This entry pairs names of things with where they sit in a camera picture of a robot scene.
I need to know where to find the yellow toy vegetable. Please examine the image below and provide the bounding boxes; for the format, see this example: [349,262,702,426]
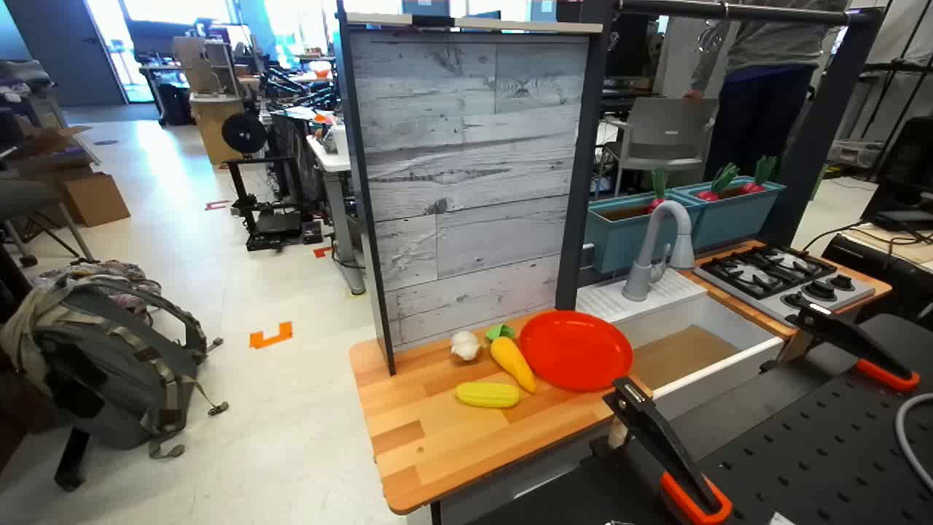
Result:
[451,378,524,412]

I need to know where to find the red plastic plate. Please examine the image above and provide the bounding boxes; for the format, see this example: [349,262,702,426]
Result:
[516,308,635,397]

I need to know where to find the gray wood-pattern backsplash panel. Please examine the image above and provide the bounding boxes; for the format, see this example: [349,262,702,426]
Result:
[338,8,607,378]

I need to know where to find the white toy garlic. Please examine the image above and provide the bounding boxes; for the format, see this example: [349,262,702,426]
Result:
[450,329,485,365]

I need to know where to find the orange toy carrot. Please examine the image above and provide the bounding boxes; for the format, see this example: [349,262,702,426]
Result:
[485,320,539,397]

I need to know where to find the white desk gray legs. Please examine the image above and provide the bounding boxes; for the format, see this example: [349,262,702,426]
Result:
[304,124,370,297]

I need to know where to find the blue planter box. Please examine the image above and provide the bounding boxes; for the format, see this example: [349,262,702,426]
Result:
[584,190,705,279]
[669,175,787,254]

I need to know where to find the wooden toy kitchen counter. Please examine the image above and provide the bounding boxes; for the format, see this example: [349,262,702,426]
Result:
[346,315,664,515]

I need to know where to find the gray toy faucet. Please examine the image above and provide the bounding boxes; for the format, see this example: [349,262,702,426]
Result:
[622,197,698,302]

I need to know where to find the gray plastic chair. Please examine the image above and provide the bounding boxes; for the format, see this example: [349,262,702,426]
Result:
[609,92,724,197]

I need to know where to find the white toy sink basin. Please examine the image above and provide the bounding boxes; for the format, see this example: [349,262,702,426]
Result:
[574,269,787,402]

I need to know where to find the black orange-tipped bar clamp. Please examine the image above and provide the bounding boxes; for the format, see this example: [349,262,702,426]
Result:
[602,375,739,525]
[782,299,924,397]

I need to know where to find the green red toy radish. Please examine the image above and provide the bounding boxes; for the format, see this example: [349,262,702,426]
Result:
[740,155,782,197]
[698,159,747,203]

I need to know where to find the wooden cabinet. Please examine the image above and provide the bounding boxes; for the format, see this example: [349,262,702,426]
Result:
[172,35,244,168]

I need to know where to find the black toy stove burners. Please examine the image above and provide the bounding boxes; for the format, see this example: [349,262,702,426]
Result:
[698,241,879,323]

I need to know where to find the gray backpack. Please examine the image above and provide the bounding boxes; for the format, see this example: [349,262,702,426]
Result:
[0,256,234,461]

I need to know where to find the cardboard box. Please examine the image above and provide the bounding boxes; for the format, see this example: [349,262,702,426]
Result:
[59,168,135,229]

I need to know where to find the black perforated board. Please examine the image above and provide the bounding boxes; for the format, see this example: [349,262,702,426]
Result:
[463,308,933,525]

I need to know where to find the black computer monitor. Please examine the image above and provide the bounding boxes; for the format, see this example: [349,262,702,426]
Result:
[868,113,933,232]

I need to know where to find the orange floor bracket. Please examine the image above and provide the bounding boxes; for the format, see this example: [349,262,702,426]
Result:
[247,317,298,353]

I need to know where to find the black metal frame post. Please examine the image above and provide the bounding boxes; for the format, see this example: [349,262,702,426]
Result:
[756,6,886,250]

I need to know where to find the white cable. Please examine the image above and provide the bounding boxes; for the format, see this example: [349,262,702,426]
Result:
[892,390,933,464]

